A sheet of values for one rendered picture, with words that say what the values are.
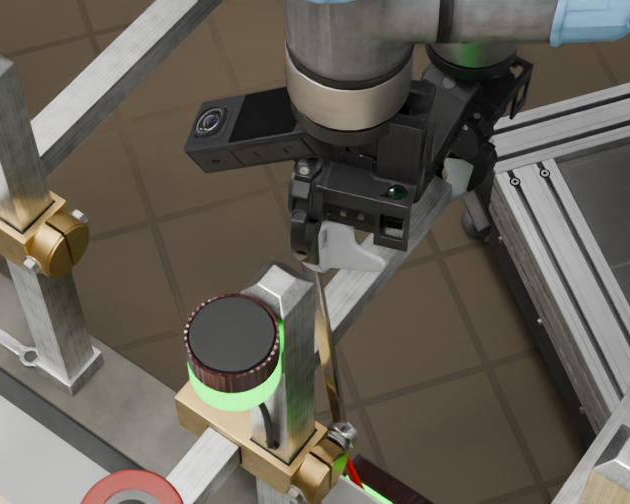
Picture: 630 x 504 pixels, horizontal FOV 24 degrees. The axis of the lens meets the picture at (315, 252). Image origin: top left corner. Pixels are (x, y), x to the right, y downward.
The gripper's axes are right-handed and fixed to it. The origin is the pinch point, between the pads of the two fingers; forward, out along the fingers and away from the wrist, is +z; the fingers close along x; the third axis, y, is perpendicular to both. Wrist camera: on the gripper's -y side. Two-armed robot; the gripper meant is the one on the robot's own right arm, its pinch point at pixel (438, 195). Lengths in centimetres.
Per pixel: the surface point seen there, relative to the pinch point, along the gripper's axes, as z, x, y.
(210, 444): -3.7, 0.4, -32.2
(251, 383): -26.6, -6.6, -34.7
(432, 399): 83, 7, 19
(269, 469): -3.3, -4.5, -31.1
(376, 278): -3.5, -1.5, -12.2
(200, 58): 83, 74, 50
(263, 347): -28.0, -6.2, -32.8
